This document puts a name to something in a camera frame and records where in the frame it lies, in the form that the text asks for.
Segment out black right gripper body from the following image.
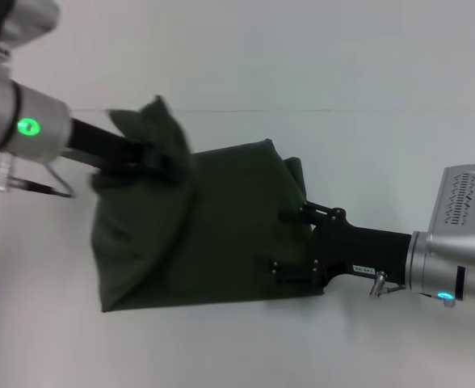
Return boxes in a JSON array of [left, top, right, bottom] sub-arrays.
[[310, 209, 413, 291]]

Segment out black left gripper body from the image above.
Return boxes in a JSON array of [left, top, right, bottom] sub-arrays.
[[64, 116, 158, 172]]

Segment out dark green t-shirt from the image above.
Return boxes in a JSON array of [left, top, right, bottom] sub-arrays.
[[88, 94, 328, 314]]

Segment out silver elbow connector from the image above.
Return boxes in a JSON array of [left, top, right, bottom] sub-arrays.
[[368, 272, 389, 299]]

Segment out silver knurled cable plug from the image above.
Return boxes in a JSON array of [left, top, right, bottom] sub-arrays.
[[432, 292, 457, 309], [0, 154, 53, 195]]

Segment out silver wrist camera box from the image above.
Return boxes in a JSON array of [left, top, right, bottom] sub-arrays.
[[0, 0, 61, 50], [426, 162, 475, 271]]

